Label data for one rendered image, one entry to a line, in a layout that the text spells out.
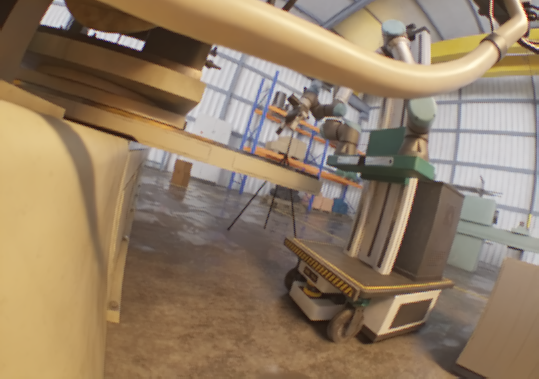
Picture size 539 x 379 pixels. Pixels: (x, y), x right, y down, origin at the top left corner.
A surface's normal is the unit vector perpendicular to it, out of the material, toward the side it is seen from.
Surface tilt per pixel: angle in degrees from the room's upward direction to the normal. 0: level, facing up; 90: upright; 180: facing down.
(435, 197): 90
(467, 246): 90
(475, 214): 90
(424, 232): 90
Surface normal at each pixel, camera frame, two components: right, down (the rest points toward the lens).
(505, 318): -0.83, -0.25
